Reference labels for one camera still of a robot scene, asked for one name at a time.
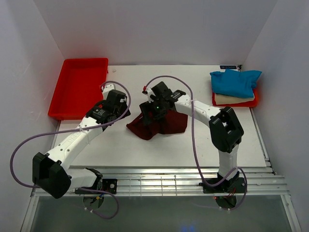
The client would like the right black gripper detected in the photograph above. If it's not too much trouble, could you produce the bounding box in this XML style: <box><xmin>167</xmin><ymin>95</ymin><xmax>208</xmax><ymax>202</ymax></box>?
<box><xmin>140</xmin><ymin>98</ymin><xmax>169</xmax><ymax>125</ymax></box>

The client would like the maroon t shirt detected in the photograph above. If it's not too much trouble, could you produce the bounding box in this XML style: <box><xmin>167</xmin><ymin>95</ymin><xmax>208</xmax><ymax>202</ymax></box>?
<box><xmin>126</xmin><ymin>110</ymin><xmax>188</xmax><ymax>140</ymax></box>

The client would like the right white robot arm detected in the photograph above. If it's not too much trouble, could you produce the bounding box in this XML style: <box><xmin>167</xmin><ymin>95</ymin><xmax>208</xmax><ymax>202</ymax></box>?
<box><xmin>140</xmin><ymin>82</ymin><xmax>244</xmax><ymax>192</ymax></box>

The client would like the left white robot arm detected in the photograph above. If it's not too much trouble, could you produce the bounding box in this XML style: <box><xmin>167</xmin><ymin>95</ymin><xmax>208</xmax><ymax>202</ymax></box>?
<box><xmin>32</xmin><ymin>84</ymin><xmax>130</xmax><ymax>199</ymax></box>

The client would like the large red tray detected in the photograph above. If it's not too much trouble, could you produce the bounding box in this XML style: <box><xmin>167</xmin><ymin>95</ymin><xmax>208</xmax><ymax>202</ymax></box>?
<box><xmin>48</xmin><ymin>58</ymin><xmax>108</xmax><ymax>120</ymax></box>

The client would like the beige folded t shirt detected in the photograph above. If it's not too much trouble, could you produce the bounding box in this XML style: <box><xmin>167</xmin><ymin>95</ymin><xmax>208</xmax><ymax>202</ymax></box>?
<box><xmin>214</xmin><ymin>93</ymin><xmax>255</xmax><ymax>105</ymax></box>

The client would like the small black label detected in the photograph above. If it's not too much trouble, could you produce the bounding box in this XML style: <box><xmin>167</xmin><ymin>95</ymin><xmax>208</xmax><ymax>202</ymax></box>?
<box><xmin>220</xmin><ymin>65</ymin><xmax>237</xmax><ymax>70</ymax></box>

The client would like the blue folded t shirt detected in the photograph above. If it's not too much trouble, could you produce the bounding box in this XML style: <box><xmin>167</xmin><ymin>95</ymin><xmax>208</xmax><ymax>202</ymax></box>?
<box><xmin>210</xmin><ymin>69</ymin><xmax>262</xmax><ymax>99</ymax></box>

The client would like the small red tray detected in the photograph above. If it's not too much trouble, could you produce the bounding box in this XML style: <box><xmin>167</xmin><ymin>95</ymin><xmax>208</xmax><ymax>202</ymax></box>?
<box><xmin>212</xmin><ymin>89</ymin><xmax>259</xmax><ymax>107</ymax></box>

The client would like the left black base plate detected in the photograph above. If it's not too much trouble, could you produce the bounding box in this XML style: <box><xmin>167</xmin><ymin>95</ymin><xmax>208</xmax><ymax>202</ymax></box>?
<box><xmin>74</xmin><ymin>178</ymin><xmax>118</xmax><ymax>194</ymax></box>

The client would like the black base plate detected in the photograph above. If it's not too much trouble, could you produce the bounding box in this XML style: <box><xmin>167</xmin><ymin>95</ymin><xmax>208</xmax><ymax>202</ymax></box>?
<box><xmin>199</xmin><ymin>177</ymin><xmax>247</xmax><ymax>193</ymax></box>
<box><xmin>74</xmin><ymin>178</ymin><xmax>118</xmax><ymax>194</ymax></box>

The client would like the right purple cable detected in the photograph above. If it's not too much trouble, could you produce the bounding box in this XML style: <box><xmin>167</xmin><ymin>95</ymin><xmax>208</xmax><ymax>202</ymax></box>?
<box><xmin>143</xmin><ymin>75</ymin><xmax>248</xmax><ymax>211</ymax></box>

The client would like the purple cable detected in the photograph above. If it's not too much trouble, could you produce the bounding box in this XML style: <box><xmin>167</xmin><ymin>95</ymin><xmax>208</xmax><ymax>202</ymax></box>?
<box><xmin>143</xmin><ymin>75</ymin><xmax>248</xmax><ymax>211</ymax></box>
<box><xmin>10</xmin><ymin>80</ymin><xmax>132</xmax><ymax>220</ymax></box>

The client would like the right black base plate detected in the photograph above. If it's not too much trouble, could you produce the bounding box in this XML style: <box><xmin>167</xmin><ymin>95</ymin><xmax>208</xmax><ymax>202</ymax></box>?
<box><xmin>199</xmin><ymin>177</ymin><xmax>247</xmax><ymax>193</ymax></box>

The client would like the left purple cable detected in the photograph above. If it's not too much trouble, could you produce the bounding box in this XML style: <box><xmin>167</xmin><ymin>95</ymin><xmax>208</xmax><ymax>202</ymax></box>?
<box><xmin>10</xmin><ymin>80</ymin><xmax>132</xmax><ymax>220</ymax></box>

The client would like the aluminium rail frame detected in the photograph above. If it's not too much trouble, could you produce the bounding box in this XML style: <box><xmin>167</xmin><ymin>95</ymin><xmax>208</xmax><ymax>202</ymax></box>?
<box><xmin>30</xmin><ymin>165</ymin><xmax>290</xmax><ymax>198</ymax></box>

